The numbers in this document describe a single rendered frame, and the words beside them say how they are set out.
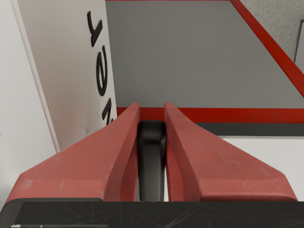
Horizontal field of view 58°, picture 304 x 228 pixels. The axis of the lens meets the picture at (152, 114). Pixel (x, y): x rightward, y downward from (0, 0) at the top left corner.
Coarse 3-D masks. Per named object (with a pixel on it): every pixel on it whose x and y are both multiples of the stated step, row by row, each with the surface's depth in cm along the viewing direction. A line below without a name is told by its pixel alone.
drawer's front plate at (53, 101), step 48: (0, 0) 6; (48, 0) 8; (96, 0) 14; (0, 48) 7; (48, 48) 8; (96, 48) 14; (0, 96) 8; (48, 96) 8; (96, 96) 14; (48, 144) 9
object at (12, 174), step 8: (0, 136) 21; (0, 144) 22; (0, 152) 22; (8, 152) 22; (0, 160) 23; (8, 160) 23; (0, 168) 23; (8, 168) 23; (0, 176) 24; (8, 176) 24; (16, 176) 24; (0, 184) 25; (8, 184) 25; (0, 192) 25; (8, 192) 25; (0, 200) 26; (0, 208) 25
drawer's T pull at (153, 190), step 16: (144, 128) 11; (160, 128) 11; (144, 144) 11; (160, 144) 11; (144, 160) 12; (160, 160) 12; (144, 176) 12; (160, 176) 12; (144, 192) 13; (160, 192) 13
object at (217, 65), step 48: (144, 0) 82; (192, 0) 81; (144, 48) 54; (192, 48) 54; (240, 48) 53; (144, 96) 40; (192, 96) 40; (240, 96) 40; (288, 96) 40; (240, 144) 31; (288, 144) 31
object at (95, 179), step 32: (128, 128) 9; (64, 160) 6; (96, 160) 6; (128, 160) 11; (32, 192) 5; (64, 192) 5; (96, 192) 5; (128, 192) 11; (0, 224) 5; (32, 224) 5; (64, 224) 5; (96, 224) 5; (128, 224) 5; (160, 224) 5; (192, 224) 5; (224, 224) 5; (256, 224) 5; (288, 224) 5
